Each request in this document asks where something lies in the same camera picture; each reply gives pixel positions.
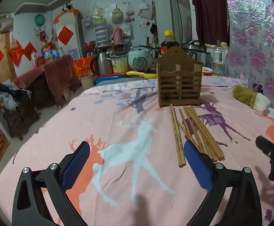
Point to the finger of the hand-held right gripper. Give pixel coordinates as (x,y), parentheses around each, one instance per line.
(267,146)

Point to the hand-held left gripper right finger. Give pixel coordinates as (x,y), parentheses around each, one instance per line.
(198,167)

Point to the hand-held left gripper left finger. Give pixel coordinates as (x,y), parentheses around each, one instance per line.
(77,164)

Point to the bunch of wooden chopsticks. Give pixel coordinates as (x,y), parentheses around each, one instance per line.
(199,129)

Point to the wooden slatted chopstick holder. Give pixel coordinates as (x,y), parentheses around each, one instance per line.
(179,84)

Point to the olive and white fluffy sock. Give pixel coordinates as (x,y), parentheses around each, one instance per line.
(247,96)

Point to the pink deer printed bedsheet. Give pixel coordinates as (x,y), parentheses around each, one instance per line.
(132,131)

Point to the dark wicker chair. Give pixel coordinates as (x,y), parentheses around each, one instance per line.
(19,120)

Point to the beige waste bin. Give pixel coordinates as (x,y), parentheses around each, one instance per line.
(87,82)

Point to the floral plastic covered panel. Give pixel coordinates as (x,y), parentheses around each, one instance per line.
(256,40)

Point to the clear cooking oil bottle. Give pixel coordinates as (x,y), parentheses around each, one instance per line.
(219,61)

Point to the table with red cloth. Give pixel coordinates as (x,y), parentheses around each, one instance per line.
(54,75)

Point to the blue plastic tray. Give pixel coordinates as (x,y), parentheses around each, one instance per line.
(111,78)

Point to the red and white bowl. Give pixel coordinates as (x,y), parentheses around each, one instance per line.
(207,71)

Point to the pile of grey clothes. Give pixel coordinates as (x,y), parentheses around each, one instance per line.
(7,95)

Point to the stainless steel kettle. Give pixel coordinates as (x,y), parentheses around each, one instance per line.
(104,64)

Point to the yellow plastic ladle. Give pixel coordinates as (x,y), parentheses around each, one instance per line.
(142,74)

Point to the cream plastic tub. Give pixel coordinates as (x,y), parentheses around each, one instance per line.
(120,65)

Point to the blue tin cans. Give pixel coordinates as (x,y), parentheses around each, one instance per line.
(58,53)

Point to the white refrigerator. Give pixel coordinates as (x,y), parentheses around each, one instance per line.
(68,51)

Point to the black silver pressure cooker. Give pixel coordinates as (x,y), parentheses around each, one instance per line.
(196,50)

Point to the yellow oil jug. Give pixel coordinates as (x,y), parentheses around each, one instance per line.
(47,53)

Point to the wooden door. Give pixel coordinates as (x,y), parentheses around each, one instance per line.
(3,75)

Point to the pale green rice cooker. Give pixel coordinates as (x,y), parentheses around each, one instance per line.
(140,60)

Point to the dark soy sauce bottle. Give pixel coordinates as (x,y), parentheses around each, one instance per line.
(168,43)

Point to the red plastic bag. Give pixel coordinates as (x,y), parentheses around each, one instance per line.
(15,53)

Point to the red diamond paper on refrigerator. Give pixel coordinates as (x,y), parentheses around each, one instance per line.
(65,36)

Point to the green stacked food container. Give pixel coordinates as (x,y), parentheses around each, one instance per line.
(100,33)

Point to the dark red curtain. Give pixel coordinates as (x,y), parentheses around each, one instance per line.
(209,11)

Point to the pink thermos jug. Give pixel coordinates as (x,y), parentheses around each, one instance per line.
(118,35)

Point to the teal plastic basin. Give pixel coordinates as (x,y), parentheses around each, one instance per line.
(39,19)

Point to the orange cloth cover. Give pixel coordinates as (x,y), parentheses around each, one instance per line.
(68,13)

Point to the beige hanging bag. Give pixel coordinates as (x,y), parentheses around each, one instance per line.
(117,15)

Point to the panda plush toy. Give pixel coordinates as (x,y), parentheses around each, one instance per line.
(66,7)

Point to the small red diamond wall paper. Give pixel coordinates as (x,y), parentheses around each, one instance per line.
(30,51)

